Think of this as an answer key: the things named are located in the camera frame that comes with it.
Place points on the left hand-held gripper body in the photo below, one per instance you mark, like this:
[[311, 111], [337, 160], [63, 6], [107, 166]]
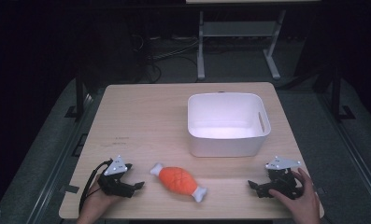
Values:
[[115, 166]]

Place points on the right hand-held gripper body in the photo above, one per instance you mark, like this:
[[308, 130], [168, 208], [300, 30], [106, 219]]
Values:
[[282, 180]]

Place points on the orange plush meat bone toy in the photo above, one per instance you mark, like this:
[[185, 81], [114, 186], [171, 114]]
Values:
[[177, 181]]

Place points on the white plastic bin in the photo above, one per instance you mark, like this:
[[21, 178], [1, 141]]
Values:
[[226, 124]]

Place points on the person's right hand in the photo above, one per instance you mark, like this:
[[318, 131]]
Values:
[[301, 202]]

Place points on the person's left hand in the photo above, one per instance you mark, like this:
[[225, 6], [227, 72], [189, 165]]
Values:
[[96, 203]]

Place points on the grey tape strip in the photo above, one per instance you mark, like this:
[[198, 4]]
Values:
[[70, 188]]

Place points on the black metal stand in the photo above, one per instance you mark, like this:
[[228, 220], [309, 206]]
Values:
[[79, 93], [337, 93]]

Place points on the white metal stand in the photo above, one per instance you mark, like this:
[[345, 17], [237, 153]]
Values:
[[236, 29]]

